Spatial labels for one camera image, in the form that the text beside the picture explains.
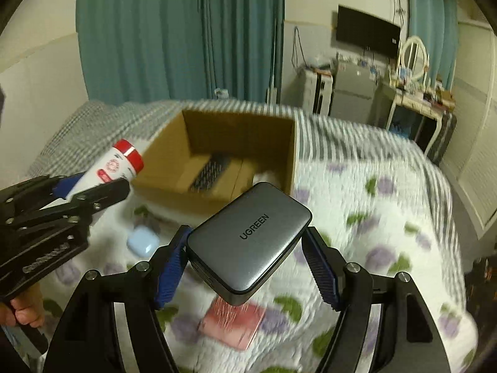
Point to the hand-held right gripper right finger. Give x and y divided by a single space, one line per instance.
321 276

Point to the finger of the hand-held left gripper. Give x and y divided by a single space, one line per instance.
64 187
108 192

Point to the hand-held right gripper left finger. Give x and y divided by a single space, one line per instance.
172 266

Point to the white tube with red cap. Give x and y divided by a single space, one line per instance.
116 163

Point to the grey charger block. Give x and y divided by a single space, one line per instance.
248 241

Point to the brown cardboard box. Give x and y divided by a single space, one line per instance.
237 132

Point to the person's left hand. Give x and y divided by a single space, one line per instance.
25 307

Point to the light blue earbuds case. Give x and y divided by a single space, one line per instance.
141 241

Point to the white floral quilt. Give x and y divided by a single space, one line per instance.
369 221

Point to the red booklet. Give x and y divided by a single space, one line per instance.
233 326

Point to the black ribbed flat item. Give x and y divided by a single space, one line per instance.
209 173

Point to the white soft item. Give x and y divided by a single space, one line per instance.
271 176

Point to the grey checked bed sheet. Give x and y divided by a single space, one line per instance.
349 140

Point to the teal curtain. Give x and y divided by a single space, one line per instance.
155 35

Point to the white appliance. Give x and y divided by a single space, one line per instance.
310 91

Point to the grey refrigerator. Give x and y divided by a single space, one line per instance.
353 93

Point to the white dressing table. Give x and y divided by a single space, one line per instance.
411 103

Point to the white wardrobe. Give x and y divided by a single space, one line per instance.
473 124

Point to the white round vanity mirror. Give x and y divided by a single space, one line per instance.
403 52

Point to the black television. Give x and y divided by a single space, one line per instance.
367 31

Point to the light blue curtain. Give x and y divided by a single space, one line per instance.
431 19

